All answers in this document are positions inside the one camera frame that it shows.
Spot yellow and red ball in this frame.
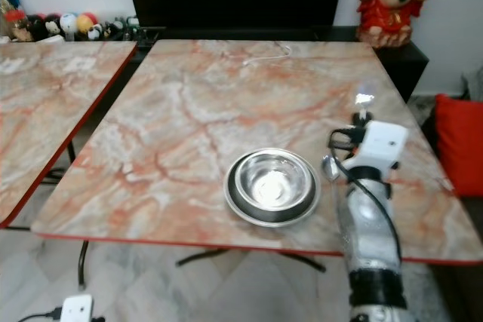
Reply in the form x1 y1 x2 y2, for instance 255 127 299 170
77 11 98 34

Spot white and blue ball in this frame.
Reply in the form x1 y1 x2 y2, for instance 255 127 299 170
60 12 78 35

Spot marble-top table with red edge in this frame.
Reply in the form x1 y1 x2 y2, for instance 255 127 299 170
0 41 137 227
30 38 483 290

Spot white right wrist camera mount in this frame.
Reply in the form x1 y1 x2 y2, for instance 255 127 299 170
347 120 409 176

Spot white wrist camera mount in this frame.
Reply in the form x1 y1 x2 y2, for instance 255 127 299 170
60 295 94 322
347 120 409 176

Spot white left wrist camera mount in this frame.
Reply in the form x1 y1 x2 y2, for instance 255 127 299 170
60 295 94 322

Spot small shiny steel utensil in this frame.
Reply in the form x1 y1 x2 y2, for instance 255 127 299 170
354 92 375 112

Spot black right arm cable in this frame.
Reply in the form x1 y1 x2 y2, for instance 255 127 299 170
329 129 402 262

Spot steel spoon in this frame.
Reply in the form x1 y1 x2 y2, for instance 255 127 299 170
320 154 346 217

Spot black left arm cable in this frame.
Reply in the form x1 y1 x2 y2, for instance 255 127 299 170
17 307 62 322

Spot red robed figurine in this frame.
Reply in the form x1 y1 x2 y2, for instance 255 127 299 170
356 0 433 50

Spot round steel plate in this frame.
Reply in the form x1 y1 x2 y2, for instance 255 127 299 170
223 148 322 228

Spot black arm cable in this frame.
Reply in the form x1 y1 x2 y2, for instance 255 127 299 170
329 129 402 262
17 307 62 322

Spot shiny steel bowl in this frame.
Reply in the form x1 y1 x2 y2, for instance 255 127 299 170
232 148 317 214

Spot red cushion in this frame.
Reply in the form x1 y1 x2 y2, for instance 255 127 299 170
433 94 483 199

